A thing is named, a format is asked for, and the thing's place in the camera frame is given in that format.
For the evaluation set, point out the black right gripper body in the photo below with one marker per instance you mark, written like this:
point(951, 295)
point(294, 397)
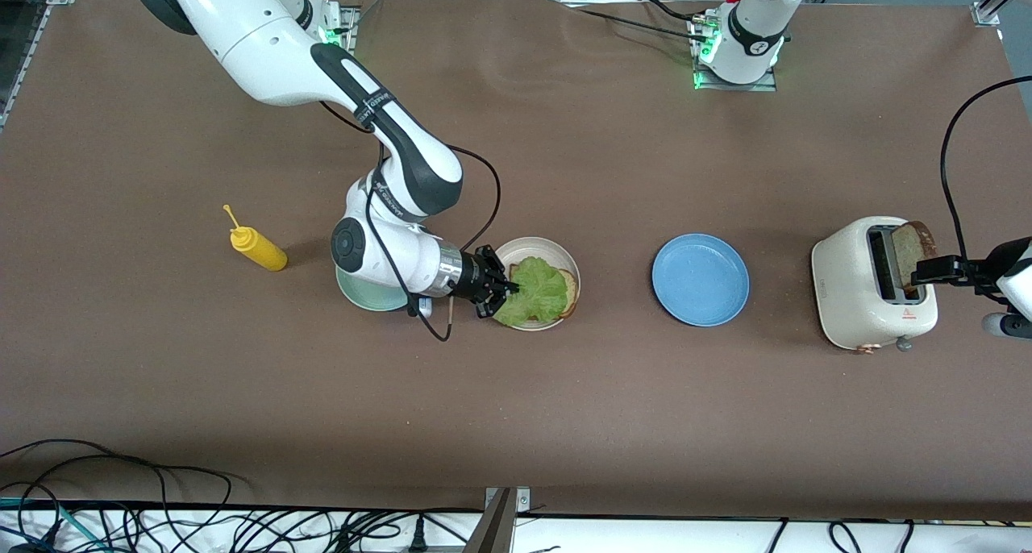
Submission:
point(476, 277)

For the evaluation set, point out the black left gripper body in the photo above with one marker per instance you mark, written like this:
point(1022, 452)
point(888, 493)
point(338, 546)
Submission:
point(967, 269)

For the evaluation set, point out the brown bread slice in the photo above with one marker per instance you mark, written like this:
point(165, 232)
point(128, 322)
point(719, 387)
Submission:
point(907, 251)
point(572, 291)

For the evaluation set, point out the green lettuce leaf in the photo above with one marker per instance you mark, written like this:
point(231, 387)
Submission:
point(540, 291)

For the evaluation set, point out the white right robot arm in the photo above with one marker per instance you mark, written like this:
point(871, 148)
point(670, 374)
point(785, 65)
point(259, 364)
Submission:
point(266, 45)

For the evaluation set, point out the beige plate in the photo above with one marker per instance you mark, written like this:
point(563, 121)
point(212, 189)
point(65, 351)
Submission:
point(556, 249)

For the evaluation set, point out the mint green plate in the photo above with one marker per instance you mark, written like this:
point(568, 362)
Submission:
point(375, 301)

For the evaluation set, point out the blue plate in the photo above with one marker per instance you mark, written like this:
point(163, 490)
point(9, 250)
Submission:
point(700, 279)

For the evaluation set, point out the white toaster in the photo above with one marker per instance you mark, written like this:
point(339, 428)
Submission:
point(842, 295)

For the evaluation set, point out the yellow mustard squeeze bottle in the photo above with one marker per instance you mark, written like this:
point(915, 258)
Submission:
point(262, 251)

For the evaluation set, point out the grey metal beam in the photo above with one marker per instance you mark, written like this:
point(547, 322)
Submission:
point(493, 529)

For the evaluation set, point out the black power plug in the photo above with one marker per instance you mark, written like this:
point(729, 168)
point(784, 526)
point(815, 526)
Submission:
point(418, 537)

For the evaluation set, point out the small metal bracket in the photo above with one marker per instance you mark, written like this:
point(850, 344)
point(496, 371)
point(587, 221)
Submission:
point(524, 501)

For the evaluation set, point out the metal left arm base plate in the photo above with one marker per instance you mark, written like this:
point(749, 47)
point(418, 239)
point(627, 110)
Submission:
point(766, 85)

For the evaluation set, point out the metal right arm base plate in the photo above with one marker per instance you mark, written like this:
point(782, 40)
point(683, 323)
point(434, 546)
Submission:
point(351, 33)

